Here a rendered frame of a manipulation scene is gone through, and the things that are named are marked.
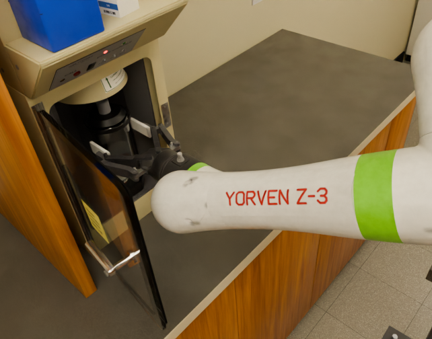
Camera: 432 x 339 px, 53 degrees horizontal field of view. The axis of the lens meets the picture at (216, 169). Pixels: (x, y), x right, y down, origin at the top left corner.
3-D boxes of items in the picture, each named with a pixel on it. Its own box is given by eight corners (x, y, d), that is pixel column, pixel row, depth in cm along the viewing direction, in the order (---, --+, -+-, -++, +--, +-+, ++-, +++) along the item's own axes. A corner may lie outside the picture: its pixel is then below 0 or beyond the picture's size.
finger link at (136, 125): (147, 128, 102) (149, 126, 103) (128, 118, 106) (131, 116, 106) (149, 138, 104) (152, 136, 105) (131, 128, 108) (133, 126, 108)
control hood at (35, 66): (23, 96, 77) (1, 44, 71) (157, 31, 94) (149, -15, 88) (58, 118, 71) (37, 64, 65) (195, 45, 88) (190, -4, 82)
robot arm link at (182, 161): (182, 213, 90) (211, 189, 95) (173, 171, 82) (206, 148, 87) (162, 200, 93) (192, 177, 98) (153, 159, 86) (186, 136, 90)
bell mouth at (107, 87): (34, 88, 99) (25, 66, 95) (97, 58, 108) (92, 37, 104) (78, 114, 89) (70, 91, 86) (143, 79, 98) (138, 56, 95)
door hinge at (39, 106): (86, 243, 105) (29, 107, 79) (95, 236, 106) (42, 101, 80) (90, 246, 104) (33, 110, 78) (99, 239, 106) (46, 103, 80)
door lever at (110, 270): (110, 235, 81) (107, 225, 79) (137, 265, 75) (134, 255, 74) (85, 250, 79) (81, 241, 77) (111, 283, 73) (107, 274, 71)
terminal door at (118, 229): (95, 244, 105) (39, 105, 79) (167, 331, 87) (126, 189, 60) (92, 246, 105) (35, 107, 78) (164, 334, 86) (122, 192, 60)
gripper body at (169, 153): (187, 147, 92) (158, 132, 97) (157, 168, 87) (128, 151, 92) (190, 173, 97) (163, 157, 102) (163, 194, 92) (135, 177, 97)
